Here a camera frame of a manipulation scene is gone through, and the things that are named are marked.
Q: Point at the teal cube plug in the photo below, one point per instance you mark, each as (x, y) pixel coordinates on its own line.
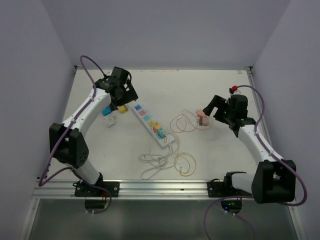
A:
(161, 133)

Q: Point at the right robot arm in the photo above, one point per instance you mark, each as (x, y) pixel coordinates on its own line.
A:
(274, 180)

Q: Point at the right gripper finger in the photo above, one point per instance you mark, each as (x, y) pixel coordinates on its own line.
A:
(216, 102)
(221, 114)

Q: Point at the blue plug adapter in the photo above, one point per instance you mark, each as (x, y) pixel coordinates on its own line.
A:
(106, 111)

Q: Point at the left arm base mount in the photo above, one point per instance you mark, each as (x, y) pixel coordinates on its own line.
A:
(105, 189)

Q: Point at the pink cube plug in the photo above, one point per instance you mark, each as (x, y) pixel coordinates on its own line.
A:
(200, 113)
(203, 121)

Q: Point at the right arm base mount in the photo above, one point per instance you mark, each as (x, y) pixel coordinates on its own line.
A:
(217, 189)

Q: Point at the white power strip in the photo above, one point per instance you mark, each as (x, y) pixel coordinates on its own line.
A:
(147, 119)

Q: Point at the aluminium front rail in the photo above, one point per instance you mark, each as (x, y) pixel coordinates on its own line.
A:
(132, 190)

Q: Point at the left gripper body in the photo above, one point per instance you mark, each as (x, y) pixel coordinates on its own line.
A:
(126, 96)

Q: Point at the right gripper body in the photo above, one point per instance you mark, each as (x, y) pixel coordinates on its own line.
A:
(231, 112)

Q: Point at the white plug adapter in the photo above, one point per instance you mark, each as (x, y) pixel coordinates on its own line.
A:
(109, 121)

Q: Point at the yellow cube plug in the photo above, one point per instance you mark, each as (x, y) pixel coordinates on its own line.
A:
(122, 109)
(156, 127)

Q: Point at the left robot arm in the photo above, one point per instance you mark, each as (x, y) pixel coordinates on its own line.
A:
(67, 139)

